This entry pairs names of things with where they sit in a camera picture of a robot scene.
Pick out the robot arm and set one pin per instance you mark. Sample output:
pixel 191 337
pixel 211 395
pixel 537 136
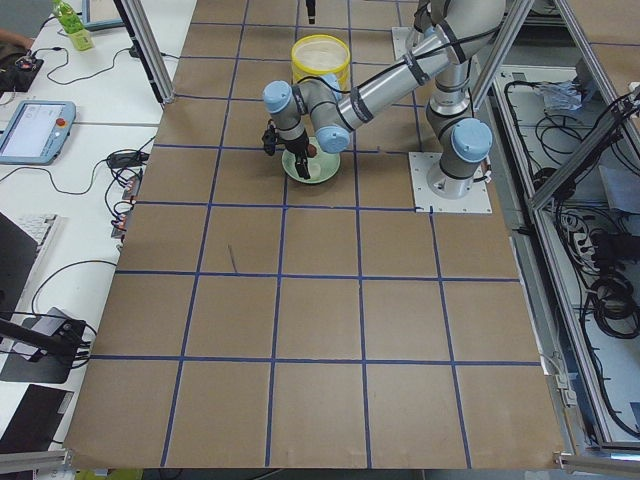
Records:
pixel 315 115

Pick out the black camera stand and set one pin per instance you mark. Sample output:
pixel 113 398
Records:
pixel 44 348

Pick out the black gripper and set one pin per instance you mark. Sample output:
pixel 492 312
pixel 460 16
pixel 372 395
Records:
pixel 298 145

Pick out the white keyboard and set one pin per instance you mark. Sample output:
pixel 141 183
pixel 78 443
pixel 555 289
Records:
pixel 40 227

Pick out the yellow steamer layer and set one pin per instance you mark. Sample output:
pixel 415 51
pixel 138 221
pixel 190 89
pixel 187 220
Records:
pixel 345 85
pixel 318 55

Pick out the green bottle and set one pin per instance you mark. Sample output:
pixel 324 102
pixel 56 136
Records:
pixel 72 25

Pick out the green plate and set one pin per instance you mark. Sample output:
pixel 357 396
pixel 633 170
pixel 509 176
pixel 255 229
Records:
pixel 321 167

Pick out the teach pendant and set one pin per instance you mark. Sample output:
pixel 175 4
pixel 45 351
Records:
pixel 37 132

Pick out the black power adapter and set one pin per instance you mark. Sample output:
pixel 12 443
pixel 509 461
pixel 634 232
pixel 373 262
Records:
pixel 126 159

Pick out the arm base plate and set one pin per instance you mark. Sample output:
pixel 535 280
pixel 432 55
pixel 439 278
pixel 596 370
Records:
pixel 434 192

